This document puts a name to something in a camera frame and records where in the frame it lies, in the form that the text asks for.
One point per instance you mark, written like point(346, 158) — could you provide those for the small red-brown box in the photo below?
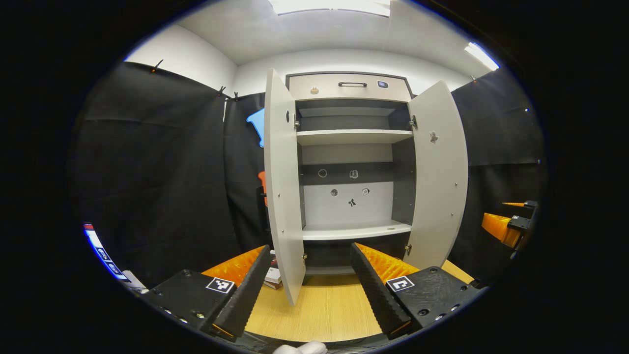
point(274, 285)

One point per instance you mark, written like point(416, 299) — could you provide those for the computer screen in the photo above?
point(105, 255)

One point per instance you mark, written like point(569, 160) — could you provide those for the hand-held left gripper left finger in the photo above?
point(245, 295)

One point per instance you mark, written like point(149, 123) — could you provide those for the white device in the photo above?
point(133, 281)

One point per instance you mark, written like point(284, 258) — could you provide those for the white cabinet shelf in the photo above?
point(354, 231)
point(354, 136)

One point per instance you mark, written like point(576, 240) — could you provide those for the small ceiling light panel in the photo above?
point(481, 55)

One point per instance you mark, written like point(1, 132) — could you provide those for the long ceiling light panel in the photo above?
point(329, 6)

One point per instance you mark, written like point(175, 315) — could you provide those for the grey double-door shoe cabinet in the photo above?
point(344, 206)

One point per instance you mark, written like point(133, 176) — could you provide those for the black backdrop cloth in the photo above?
point(157, 172)

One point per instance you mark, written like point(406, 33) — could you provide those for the grey cabinet drawer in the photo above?
point(351, 94)

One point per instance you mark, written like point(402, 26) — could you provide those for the white printed booklet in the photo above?
point(273, 275)

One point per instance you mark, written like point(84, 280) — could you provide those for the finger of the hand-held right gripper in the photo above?
point(529, 204)
point(518, 223)

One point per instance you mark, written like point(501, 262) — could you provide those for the grey shoe cabinet door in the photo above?
point(437, 196)
point(282, 196)

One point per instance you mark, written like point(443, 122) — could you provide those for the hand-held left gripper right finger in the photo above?
point(378, 295)

